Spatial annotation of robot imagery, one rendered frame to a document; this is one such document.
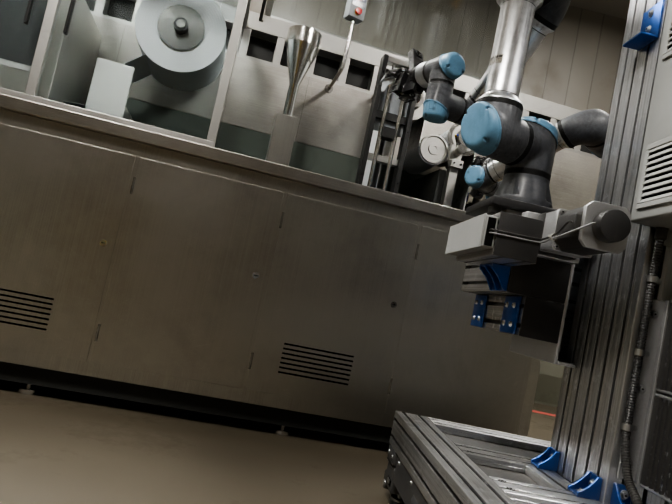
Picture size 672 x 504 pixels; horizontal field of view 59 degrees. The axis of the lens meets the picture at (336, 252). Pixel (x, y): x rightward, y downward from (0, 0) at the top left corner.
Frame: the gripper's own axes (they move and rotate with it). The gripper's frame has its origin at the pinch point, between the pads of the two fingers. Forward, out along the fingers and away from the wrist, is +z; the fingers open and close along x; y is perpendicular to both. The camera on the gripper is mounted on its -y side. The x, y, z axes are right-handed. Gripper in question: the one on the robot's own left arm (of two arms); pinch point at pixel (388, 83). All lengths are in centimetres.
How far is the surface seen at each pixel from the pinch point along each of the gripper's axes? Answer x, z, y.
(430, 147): 41.6, 26.2, 0.3
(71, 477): -57, -26, 133
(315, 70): 4, 79, -28
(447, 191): 51, 19, 16
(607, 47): 281, 170, -226
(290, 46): -20, 52, -18
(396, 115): 19.0, 21.2, -1.7
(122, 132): -68, 32, 46
